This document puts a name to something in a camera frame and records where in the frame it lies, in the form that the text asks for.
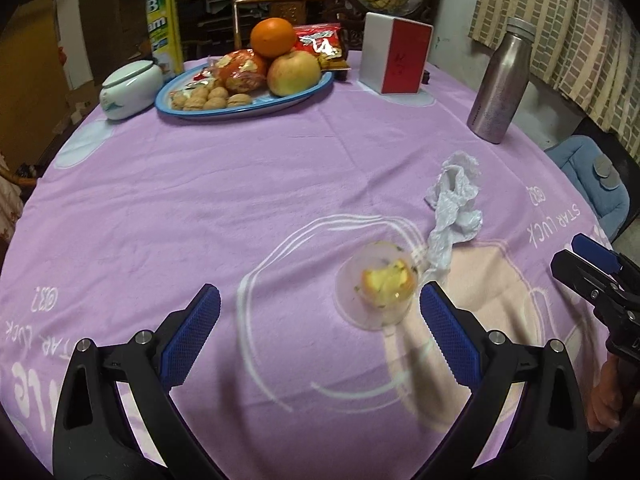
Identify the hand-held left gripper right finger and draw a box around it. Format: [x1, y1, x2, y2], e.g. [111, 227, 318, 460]
[415, 281, 590, 480]

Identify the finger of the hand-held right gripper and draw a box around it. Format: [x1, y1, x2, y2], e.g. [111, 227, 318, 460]
[550, 251, 626, 311]
[571, 233, 623, 273]

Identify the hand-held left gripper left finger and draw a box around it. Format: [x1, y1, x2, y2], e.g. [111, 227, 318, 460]
[52, 283, 223, 480]

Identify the clear plastic cup with fruit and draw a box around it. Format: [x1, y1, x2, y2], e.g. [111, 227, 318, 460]
[336, 241, 418, 331]

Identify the person's right hand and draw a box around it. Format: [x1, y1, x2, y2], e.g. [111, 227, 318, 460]
[586, 355, 626, 432]

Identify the blue cushion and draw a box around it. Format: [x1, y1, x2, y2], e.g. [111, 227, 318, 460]
[544, 135, 631, 233]

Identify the crumpled white plastic bag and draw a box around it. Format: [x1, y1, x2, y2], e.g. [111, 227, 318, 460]
[424, 151, 485, 277]

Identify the purple printed tablecloth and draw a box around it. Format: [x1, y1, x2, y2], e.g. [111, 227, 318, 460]
[0, 50, 618, 480]

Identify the stainless steel bottle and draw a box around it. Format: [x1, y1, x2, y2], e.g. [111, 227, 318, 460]
[466, 16, 535, 145]

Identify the brick-pattern curtain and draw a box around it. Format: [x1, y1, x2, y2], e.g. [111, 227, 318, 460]
[467, 0, 640, 161]

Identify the pile of walnuts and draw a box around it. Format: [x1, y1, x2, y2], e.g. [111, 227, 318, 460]
[170, 85, 251, 112]

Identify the blue oval plate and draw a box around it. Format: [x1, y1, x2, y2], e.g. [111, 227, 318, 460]
[154, 67, 335, 120]

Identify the white ceramic jar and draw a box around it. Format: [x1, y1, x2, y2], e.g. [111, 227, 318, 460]
[99, 60, 165, 121]

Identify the wrapped orange pastry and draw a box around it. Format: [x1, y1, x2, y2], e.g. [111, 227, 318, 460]
[215, 49, 269, 95]

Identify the red and white box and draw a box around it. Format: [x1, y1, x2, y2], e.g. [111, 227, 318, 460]
[357, 11, 435, 96]

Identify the yellow apple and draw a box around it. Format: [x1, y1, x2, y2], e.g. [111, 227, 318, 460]
[266, 51, 322, 97]

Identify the orange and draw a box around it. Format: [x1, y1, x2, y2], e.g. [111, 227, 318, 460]
[250, 18, 297, 59]

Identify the yellow tall can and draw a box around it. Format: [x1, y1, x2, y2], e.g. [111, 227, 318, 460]
[145, 0, 185, 76]

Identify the red snack packet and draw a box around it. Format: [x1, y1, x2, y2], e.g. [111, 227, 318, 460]
[292, 23, 351, 71]

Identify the wooden chair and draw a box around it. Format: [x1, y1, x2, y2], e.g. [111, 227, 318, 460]
[231, 0, 326, 58]

